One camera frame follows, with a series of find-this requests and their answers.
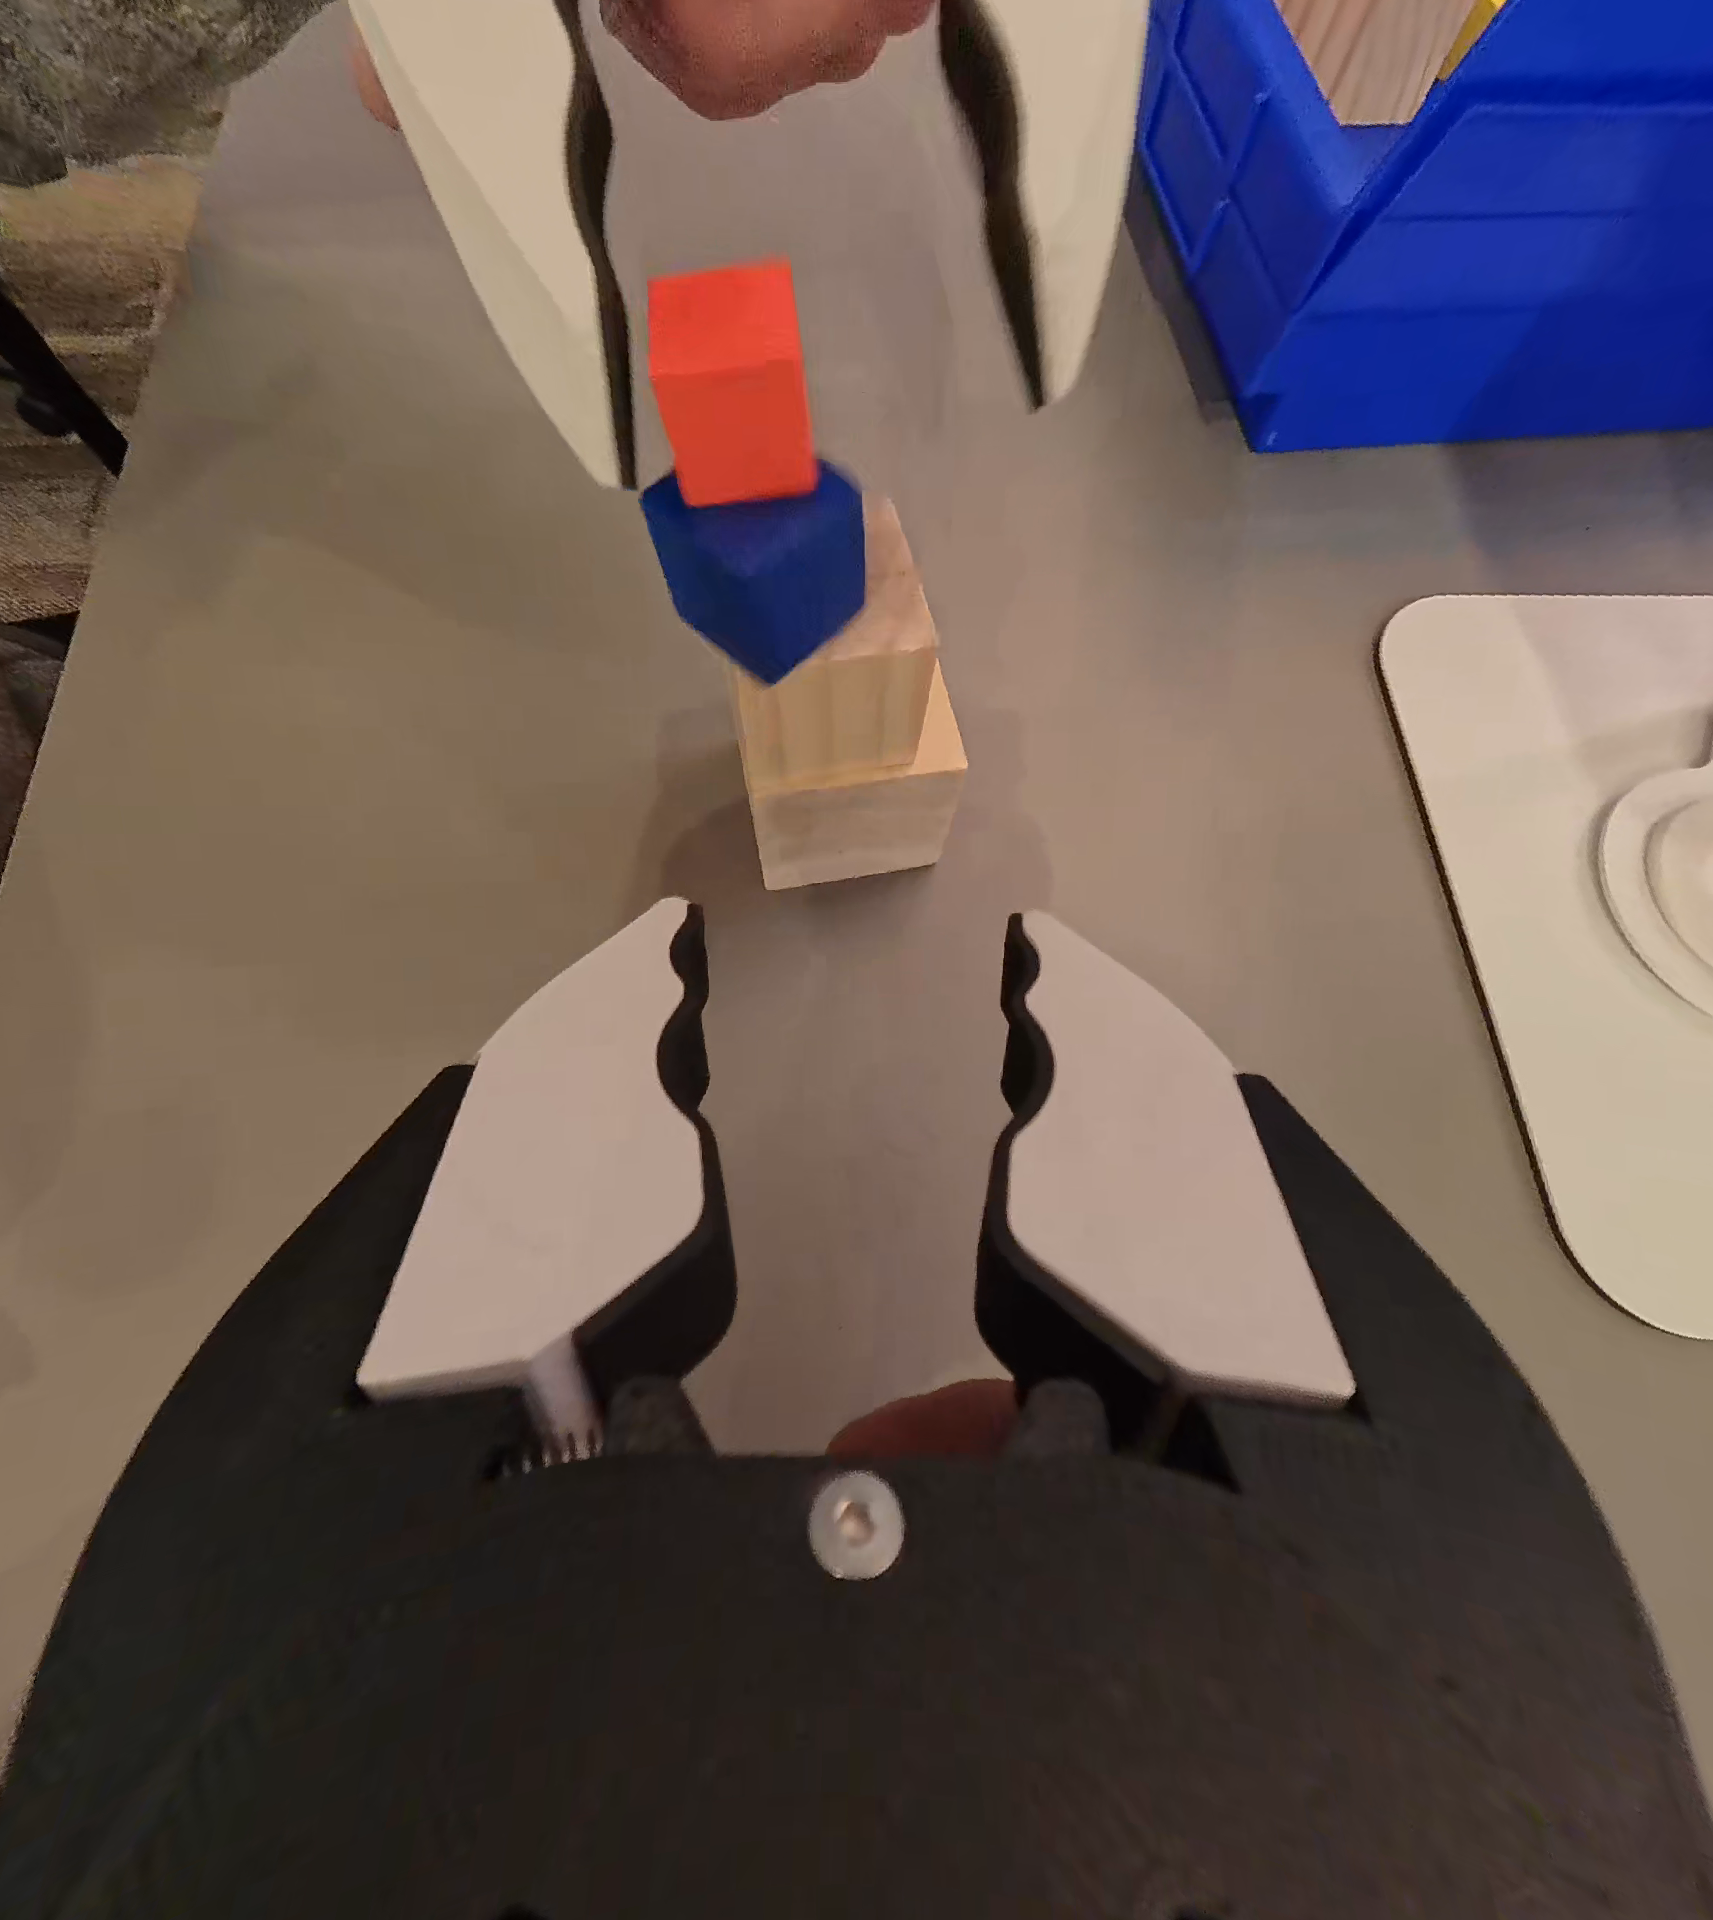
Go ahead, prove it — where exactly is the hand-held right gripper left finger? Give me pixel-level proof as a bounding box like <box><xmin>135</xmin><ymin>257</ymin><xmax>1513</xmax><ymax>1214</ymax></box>
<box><xmin>351</xmin><ymin>896</ymin><xmax>739</xmax><ymax>1459</ymax></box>

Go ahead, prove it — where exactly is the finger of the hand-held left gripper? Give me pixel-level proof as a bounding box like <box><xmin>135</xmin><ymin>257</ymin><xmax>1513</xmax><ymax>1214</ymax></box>
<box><xmin>935</xmin><ymin>0</ymin><xmax>1152</xmax><ymax>418</ymax></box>
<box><xmin>345</xmin><ymin>0</ymin><xmax>643</xmax><ymax>491</ymax></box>

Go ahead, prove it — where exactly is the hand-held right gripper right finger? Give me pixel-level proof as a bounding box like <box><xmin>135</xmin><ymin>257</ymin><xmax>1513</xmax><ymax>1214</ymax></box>
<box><xmin>973</xmin><ymin>908</ymin><xmax>1358</xmax><ymax>1429</ymax></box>

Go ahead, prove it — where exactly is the red wooden cube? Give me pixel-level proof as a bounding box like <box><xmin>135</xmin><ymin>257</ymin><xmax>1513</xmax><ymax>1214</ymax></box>
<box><xmin>646</xmin><ymin>257</ymin><xmax>822</xmax><ymax>510</ymax></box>

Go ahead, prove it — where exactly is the blue wooden cube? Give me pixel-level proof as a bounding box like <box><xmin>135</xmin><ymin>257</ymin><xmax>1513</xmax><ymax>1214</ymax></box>
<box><xmin>640</xmin><ymin>455</ymin><xmax>871</xmax><ymax>688</ymax></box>

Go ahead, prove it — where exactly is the natural wooden cube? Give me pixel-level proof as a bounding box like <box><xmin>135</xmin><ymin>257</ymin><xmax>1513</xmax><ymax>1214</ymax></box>
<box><xmin>725</xmin><ymin>493</ymin><xmax>941</xmax><ymax>782</ymax></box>
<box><xmin>742</xmin><ymin>659</ymin><xmax>973</xmax><ymax>894</ymax></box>

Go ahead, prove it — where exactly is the person's left forearm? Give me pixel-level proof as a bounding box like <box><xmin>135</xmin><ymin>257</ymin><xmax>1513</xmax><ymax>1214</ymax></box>
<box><xmin>0</xmin><ymin>0</ymin><xmax>336</xmax><ymax>190</ymax></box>

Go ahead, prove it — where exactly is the person's left hand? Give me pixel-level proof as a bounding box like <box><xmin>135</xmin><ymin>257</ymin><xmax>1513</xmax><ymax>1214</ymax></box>
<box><xmin>597</xmin><ymin>0</ymin><xmax>949</xmax><ymax>125</ymax></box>

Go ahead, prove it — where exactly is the pale wooden block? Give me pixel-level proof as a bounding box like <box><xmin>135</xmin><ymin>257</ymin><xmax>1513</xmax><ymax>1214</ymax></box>
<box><xmin>1272</xmin><ymin>0</ymin><xmax>1472</xmax><ymax>129</ymax></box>

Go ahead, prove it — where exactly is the blue plastic bin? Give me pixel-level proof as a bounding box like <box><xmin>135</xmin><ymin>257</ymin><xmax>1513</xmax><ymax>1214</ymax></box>
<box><xmin>1123</xmin><ymin>0</ymin><xmax>1713</xmax><ymax>455</ymax></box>

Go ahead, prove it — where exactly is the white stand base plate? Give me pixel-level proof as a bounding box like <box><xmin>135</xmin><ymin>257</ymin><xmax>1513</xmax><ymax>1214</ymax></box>
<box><xmin>1377</xmin><ymin>593</ymin><xmax>1713</xmax><ymax>1342</ymax></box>

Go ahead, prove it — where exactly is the black chair frame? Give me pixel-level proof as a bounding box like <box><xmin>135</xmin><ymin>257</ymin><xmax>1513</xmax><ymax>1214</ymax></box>
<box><xmin>0</xmin><ymin>194</ymin><xmax>131</xmax><ymax>482</ymax></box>

